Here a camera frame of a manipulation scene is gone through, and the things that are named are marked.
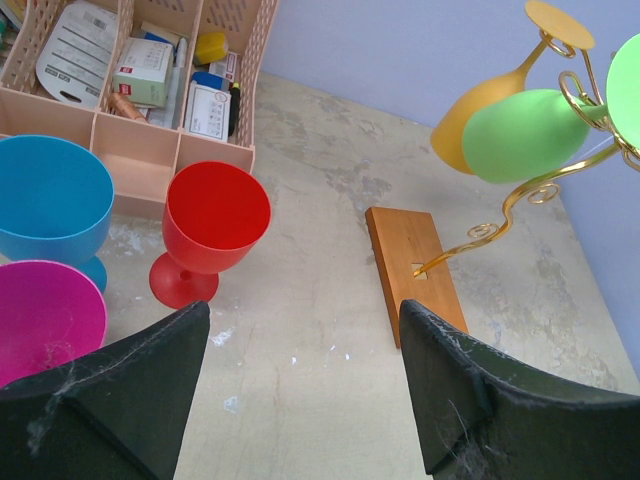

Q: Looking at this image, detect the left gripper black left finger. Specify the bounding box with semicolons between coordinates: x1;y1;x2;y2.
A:
1;301;210;479

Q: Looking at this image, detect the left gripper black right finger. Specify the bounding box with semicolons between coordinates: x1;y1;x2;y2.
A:
400;300;639;479

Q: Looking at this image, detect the pink plastic wine glass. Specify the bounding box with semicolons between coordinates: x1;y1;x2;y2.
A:
1;260;108;386

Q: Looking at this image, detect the red plastic wine glass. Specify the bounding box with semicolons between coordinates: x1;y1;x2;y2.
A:
149;161;272;309

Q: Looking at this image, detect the blue plastic wine glass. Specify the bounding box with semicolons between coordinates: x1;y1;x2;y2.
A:
1;134;115;291

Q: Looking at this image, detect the green plastic wine glass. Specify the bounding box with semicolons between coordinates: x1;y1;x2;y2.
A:
463;35;639;184

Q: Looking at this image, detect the wooden rack base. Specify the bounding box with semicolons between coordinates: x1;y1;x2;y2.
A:
365;206;468;346

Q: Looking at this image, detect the orange plastic wine glass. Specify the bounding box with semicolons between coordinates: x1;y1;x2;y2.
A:
430;1;595;174

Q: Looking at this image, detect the copper coloured tube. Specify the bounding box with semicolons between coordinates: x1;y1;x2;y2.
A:
108;92;147;123

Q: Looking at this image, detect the white blue box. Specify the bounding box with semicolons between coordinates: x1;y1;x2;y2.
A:
184;71;232;142

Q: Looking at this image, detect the peach plastic file organizer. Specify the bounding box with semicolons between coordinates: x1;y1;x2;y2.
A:
1;1;278;220

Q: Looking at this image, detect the black yellow marker pen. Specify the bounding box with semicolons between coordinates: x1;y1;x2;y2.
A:
228;82;241;137

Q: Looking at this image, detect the white medicine box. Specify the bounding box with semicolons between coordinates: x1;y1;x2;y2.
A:
112;37;174;108

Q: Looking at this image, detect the white blister pack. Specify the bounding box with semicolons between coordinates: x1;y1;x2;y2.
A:
36;1;118;110

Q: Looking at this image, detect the yellow object in organizer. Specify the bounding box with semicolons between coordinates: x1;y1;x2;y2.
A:
193;32;229;66

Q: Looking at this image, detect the gold wire glass rack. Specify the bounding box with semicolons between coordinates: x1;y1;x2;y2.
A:
413;36;639;276

